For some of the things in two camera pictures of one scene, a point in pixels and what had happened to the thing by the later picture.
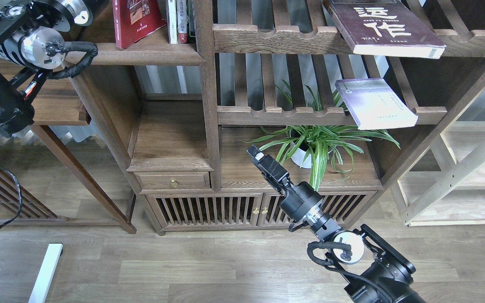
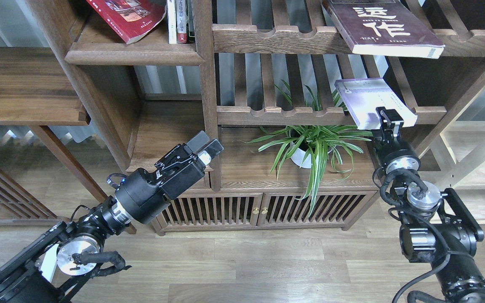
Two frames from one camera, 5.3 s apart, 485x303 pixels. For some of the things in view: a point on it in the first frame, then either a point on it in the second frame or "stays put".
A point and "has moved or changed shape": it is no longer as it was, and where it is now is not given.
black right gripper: x=274 y=173 -> x=390 y=131
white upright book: x=171 y=12 stays put
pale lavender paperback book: x=373 y=103 stays put
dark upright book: x=190 y=25 stays put
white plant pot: x=301 y=158 stays put
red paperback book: x=134 y=19 has moved or changed shape
